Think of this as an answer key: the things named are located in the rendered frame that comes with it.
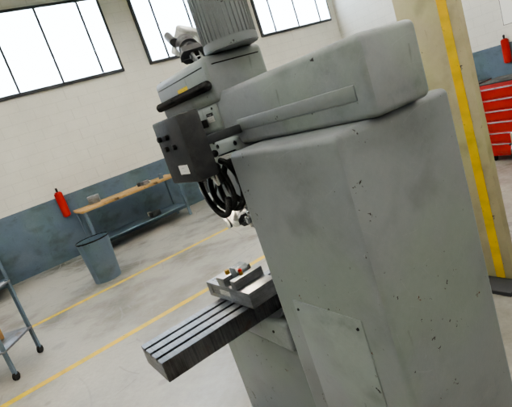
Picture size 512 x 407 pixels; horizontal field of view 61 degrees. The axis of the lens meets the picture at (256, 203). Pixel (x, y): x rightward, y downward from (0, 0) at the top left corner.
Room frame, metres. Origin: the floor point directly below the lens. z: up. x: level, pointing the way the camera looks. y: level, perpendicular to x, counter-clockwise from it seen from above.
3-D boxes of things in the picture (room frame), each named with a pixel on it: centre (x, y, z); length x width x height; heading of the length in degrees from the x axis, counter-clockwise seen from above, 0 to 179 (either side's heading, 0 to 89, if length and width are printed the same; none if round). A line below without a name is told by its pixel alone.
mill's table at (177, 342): (1.85, 0.03, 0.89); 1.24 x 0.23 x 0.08; 121
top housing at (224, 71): (1.83, 0.02, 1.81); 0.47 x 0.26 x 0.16; 31
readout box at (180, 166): (1.42, 0.16, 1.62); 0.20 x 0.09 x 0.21; 31
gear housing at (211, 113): (1.81, 0.01, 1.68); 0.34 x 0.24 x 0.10; 31
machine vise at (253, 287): (1.79, 0.18, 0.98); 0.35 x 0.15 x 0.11; 33
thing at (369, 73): (1.42, -0.23, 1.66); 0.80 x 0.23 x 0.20; 31
